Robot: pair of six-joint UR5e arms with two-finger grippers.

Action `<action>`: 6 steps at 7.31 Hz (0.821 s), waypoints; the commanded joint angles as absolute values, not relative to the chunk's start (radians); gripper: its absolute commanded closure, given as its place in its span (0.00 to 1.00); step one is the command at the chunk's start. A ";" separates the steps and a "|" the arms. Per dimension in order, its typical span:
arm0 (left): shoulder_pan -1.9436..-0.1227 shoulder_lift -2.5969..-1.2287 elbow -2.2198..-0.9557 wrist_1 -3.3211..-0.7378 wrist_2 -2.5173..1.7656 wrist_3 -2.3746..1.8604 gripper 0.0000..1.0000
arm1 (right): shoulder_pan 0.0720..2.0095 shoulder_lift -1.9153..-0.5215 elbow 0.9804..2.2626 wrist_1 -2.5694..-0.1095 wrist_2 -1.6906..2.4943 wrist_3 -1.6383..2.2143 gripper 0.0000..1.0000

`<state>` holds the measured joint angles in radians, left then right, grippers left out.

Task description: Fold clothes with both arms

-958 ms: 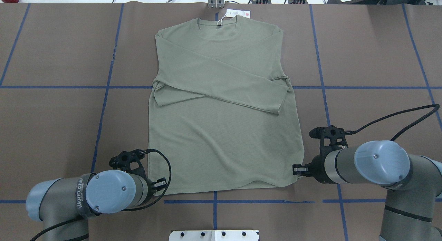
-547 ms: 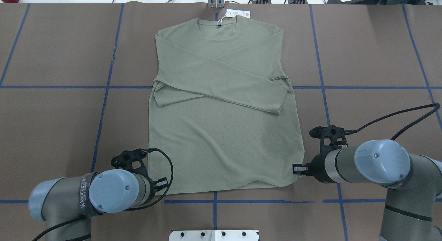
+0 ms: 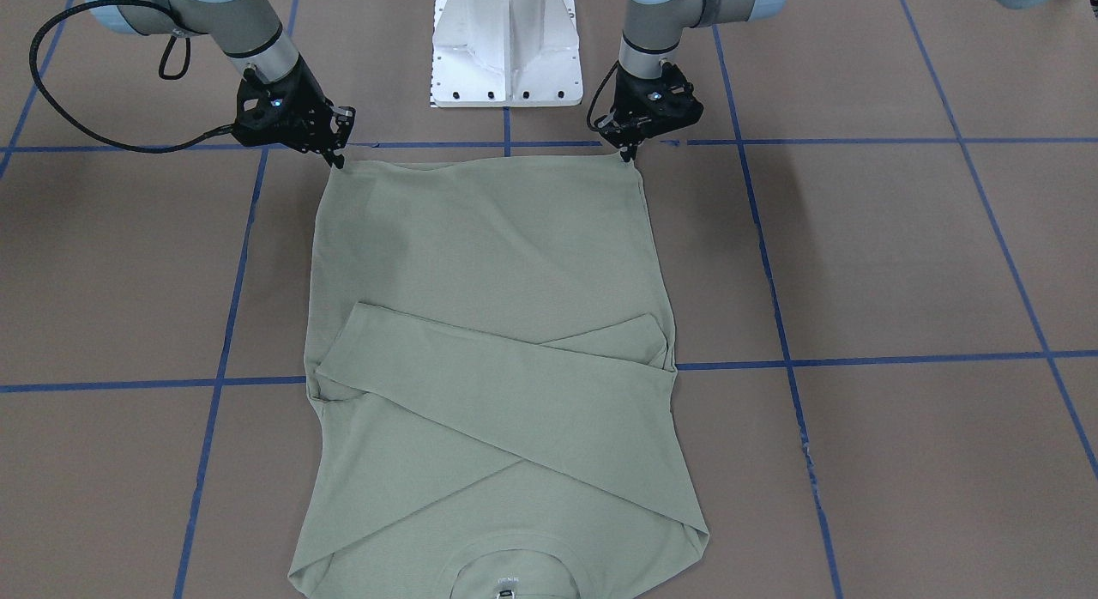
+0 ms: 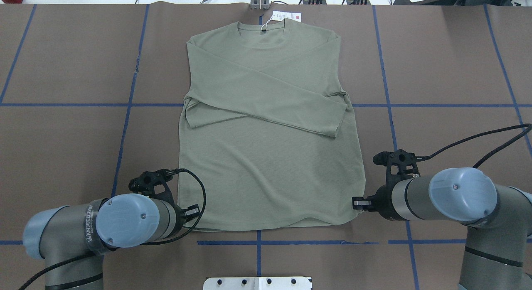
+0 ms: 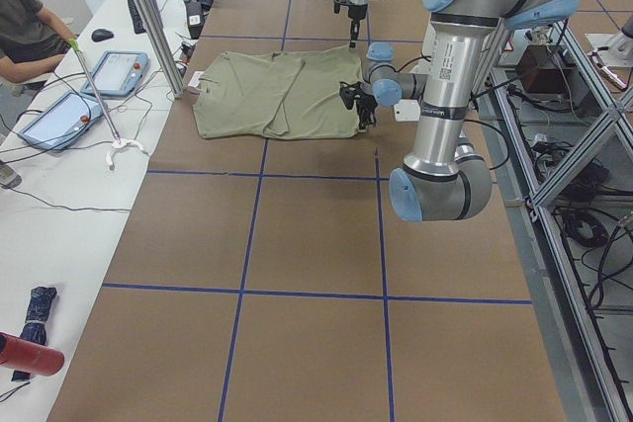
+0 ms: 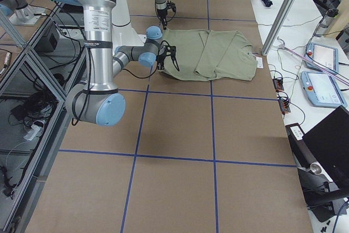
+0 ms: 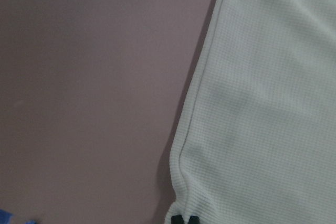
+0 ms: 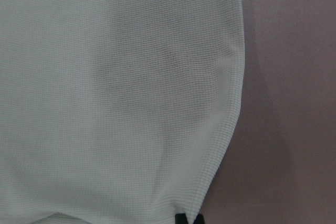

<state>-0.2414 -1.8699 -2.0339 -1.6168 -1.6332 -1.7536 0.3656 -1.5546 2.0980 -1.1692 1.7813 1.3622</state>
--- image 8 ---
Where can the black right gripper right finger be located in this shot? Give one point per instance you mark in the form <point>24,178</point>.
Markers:
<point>199,219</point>

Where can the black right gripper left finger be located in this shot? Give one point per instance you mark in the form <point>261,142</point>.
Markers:
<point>180,219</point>

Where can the olive green long-sleeve shirt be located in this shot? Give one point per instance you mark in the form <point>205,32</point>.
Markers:
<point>116,111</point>

